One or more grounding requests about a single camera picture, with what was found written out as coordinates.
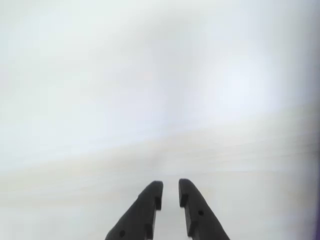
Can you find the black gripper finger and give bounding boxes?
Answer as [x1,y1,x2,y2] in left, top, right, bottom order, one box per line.
[178,178,231,240]
[104,180,164,240]

